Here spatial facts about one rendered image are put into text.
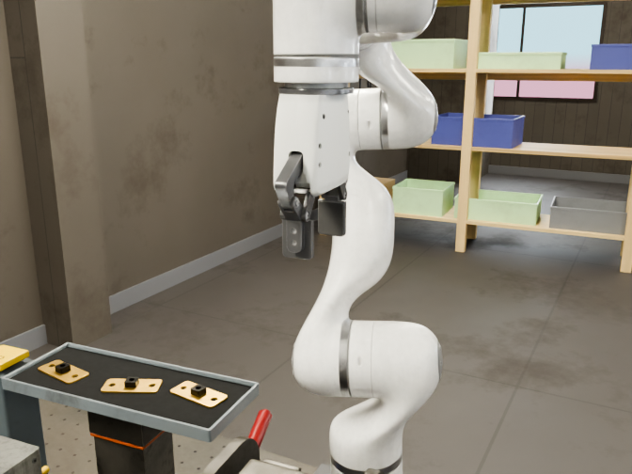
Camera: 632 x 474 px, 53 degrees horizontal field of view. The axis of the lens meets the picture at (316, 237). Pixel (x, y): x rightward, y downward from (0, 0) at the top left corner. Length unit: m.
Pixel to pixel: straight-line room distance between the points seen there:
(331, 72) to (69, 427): 1.42
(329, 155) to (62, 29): 3.20
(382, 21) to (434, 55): 5.02
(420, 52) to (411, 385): 4.84
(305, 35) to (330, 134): 0.10
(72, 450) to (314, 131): 1.30
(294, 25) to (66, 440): 1.39
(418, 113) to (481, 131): 4.54
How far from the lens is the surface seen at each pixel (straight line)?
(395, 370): 0.97
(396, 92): 1.00
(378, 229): 0.99
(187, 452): 1.68
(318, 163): 0.61
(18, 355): 1.17
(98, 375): 1.06
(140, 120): 4.49
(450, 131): 5.62
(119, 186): 4.38
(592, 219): 5.57
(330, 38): 0.61
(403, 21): 0.62
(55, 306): 3.98
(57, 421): 1.89
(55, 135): 3.70
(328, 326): 0.98
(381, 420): 1.03
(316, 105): 0.61
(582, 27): 9.58
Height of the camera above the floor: 1.63
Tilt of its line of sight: 16 degrees down
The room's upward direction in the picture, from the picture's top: straight up
